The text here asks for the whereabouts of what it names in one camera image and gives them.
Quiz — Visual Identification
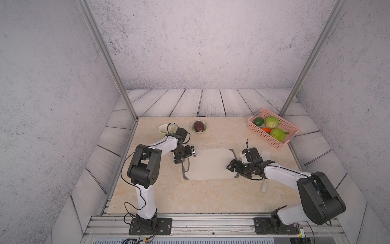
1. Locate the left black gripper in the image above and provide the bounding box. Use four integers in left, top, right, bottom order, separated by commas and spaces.
174, 144, 197, 164

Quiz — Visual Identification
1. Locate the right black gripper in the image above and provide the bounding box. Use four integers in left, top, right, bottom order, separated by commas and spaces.
225, 159, 254, 179

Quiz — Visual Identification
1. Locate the grey-rimmed white cutting board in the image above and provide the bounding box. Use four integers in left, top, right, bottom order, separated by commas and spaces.
182, 149, 239, 180

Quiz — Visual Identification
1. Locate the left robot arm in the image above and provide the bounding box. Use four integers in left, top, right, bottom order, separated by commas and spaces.
127, 135, 196, 220

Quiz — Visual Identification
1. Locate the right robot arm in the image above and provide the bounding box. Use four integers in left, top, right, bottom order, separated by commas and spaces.
226, 147, 346, 227

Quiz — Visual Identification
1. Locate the small patterned bowl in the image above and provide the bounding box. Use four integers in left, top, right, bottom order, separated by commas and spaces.
192, 121, 207, 133

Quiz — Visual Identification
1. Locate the purple eggplant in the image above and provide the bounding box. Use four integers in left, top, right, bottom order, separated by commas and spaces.
194, 121, 205, 132

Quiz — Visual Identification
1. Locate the light green mug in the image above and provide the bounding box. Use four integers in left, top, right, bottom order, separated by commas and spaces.
158, 123, 178, 137

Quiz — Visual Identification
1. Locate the orange carrot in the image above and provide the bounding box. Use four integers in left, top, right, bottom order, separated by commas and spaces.
261, 128, 272, 133

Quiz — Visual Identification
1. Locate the dark green avocado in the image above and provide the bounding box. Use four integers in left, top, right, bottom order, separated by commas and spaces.
253, 117, 265, 127

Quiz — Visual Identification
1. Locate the lower green cabbage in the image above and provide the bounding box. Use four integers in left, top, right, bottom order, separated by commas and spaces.
269, 128, 289, 142

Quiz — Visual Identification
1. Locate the green cabbage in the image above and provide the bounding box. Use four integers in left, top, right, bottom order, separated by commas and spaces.
264, 116, 279, 129
269, 128, 289, 142

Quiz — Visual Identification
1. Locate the upper green cabbage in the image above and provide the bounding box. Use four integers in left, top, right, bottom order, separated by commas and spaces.
264, 116, 279, 129

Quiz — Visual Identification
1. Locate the pink plastic basket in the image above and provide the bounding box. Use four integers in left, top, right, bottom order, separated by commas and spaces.
247, 108, 300, 149

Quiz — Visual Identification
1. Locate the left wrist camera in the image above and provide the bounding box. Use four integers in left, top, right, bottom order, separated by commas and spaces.
174, 128, 188, 142

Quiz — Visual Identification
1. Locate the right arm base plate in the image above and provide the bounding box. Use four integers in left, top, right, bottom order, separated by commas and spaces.
253, 218, 300, 235

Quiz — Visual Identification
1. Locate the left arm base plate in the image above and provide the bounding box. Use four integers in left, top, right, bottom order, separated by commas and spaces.
129, 218, 173, 236

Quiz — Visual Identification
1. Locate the aluminium mounting rail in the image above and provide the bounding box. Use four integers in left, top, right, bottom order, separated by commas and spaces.
81, 213, 349, 244

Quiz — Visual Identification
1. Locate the right aluminium frame post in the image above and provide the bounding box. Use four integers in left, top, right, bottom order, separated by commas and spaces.
279, 0, 346, 117

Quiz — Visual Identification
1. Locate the aluminium frame post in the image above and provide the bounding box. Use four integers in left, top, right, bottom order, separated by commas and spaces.
279, 0, 346, 117
77, 0, 139, 121

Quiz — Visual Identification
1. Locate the left aluminium frame post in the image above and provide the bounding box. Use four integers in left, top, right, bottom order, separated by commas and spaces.
77, 0, 139, 121

